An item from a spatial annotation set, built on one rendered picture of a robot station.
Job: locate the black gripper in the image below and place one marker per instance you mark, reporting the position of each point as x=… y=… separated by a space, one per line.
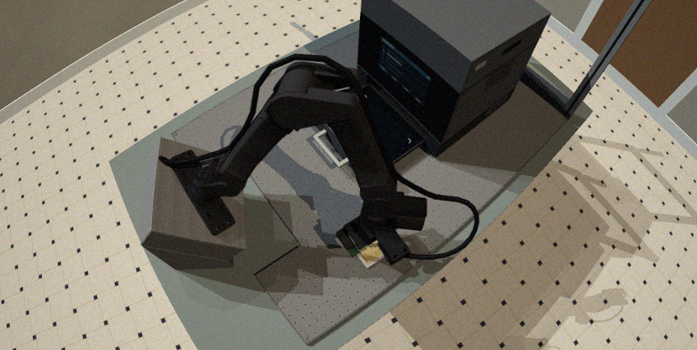
x=352 y=229

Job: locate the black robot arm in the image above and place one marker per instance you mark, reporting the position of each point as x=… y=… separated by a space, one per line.
x=300 y=101

